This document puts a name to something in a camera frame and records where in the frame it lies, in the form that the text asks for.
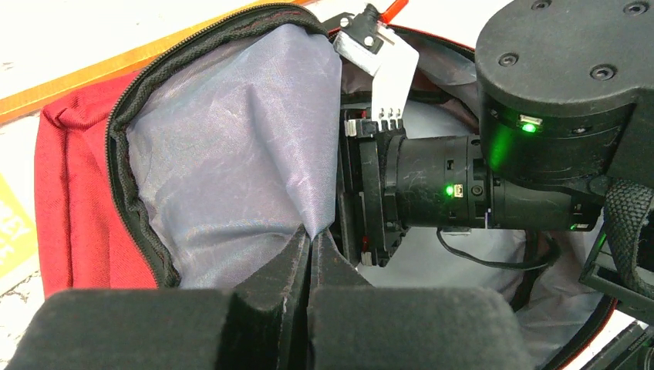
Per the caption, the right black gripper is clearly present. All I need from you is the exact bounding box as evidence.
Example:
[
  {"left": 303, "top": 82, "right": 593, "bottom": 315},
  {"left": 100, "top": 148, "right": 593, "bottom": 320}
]
[{"left": 337, "top": 108, "right": 408, "bottom": 267}]

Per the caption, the orange green children's book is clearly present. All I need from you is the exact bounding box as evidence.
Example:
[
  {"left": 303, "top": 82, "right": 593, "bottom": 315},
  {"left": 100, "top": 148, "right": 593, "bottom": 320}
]
[{"left": 1, "top": 177, "right": 38, "bottom": 280}]

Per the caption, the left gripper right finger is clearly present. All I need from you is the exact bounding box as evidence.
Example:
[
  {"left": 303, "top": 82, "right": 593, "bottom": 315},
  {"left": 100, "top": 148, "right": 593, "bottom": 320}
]
[{"left": 308, "top": 232, "right": 533, "bottom": 369}]

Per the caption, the red student backpack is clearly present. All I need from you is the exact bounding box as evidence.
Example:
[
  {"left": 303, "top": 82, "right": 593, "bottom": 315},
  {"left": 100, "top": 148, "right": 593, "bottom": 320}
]
[{"left": 35, "top": 3, "right": 617, "bottom": 369}]

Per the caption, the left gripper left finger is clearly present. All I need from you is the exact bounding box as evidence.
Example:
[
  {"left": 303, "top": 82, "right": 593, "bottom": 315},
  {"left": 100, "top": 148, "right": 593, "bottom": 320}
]
[{"left": 8, "top": 228, "right": 311, "bottom": 369}]

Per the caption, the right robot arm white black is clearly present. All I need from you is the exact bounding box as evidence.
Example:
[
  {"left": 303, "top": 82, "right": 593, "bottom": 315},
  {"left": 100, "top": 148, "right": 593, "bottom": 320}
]
[{"left": 331, "top": 1, "right": 653, "bottom": 323}]

